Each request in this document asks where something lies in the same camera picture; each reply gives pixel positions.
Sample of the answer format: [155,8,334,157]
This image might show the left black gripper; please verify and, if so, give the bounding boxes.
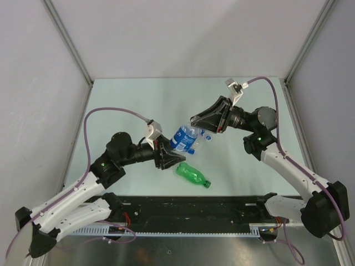
[119,134,185,169]

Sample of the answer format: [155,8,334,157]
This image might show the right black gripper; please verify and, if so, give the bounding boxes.
[190,96,257,134]

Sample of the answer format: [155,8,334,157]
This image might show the blue label bottle white cap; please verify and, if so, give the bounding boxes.
[170,125,205,152]

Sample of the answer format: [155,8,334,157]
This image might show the green plastic bottle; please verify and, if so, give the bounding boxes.
[175,162,211,188]

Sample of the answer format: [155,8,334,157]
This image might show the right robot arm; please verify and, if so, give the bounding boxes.
[190,96,350,238]

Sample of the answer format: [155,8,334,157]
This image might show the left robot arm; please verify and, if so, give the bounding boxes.
[15,132,186,258]

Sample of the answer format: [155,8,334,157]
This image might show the clear bottle blue cap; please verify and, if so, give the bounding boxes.
[187,136,204,155]

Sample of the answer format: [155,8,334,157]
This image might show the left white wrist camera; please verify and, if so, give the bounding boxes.
[145,120,163,150]

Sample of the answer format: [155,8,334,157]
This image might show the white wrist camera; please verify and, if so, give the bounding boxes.
[145,120,163,150]
[225,78,249,106]

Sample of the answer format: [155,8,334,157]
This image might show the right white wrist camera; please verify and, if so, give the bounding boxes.
[225,78,249,106]

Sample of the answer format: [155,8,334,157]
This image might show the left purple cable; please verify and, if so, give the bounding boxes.
[4,107,153,259]

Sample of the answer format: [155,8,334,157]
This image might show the purple cable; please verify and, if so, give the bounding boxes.
[4,107,153,259]
[245,76,347,241]

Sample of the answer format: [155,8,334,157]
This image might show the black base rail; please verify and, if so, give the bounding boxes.
[80,195,291,234]

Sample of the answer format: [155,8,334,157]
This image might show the right aluminium frame post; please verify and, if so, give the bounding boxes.
[284,0,338,84]

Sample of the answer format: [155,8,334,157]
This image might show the aluminium frame post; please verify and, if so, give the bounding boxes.
[41,0,93,87]
[284,0,338,84]

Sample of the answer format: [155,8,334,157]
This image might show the grey slotted cable duct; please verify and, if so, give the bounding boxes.
[69,223,276,238]

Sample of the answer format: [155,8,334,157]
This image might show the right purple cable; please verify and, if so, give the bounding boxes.
[245,76,347,241]

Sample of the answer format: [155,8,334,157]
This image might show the left aluminium frame post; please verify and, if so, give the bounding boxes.
[41,0,93,87]

